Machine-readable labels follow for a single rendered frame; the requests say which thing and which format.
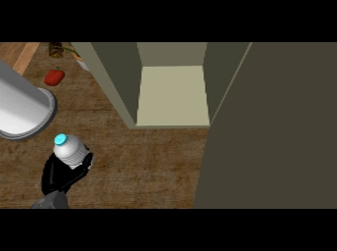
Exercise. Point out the white bowl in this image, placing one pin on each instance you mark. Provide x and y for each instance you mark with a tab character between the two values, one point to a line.
84	65

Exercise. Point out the brown jar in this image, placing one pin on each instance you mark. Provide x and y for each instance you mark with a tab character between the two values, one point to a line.
55	49

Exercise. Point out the dark grey cabinet door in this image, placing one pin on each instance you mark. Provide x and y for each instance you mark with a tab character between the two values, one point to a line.
281	124

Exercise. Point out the orange vegetable with green stem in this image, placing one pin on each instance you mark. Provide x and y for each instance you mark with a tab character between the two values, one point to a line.
74	53

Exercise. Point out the white cylinder with grey rim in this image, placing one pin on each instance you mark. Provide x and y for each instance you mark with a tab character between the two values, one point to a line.
9	98

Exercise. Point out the olive open cabinet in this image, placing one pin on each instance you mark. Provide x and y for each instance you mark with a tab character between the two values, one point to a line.
171	96

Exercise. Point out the red bell pepper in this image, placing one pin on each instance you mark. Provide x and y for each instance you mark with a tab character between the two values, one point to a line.
53	77

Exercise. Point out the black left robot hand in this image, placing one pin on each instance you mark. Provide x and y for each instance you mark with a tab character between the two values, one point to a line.
52	178

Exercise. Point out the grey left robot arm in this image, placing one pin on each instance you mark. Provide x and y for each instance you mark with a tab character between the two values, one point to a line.
52	201

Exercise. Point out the clear water bottle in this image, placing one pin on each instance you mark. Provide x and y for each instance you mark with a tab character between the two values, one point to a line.
69	152

